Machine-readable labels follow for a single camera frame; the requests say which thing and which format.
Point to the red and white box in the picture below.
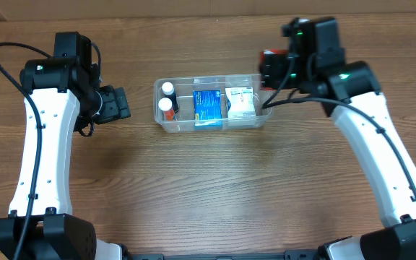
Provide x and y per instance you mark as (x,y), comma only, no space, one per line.
(273,67)

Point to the orange bottle white cap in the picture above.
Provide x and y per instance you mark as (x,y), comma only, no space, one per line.
(166,106)

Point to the clear plastic container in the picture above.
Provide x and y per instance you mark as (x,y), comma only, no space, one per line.
(225,102)

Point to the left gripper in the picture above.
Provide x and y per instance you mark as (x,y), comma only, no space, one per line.
(120,102)

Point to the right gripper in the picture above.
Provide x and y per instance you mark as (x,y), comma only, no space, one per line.
(271,71)

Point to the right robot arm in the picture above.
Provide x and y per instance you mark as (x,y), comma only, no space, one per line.
(314,69)

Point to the white carton box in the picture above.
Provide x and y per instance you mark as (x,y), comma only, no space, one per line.
(240,102)

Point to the black bottle white cap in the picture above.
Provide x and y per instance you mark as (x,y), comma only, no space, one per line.
(169,91)

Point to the blue box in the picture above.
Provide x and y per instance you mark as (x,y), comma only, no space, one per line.
(207,109)

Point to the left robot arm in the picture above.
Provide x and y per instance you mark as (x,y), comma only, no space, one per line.
(63,95)

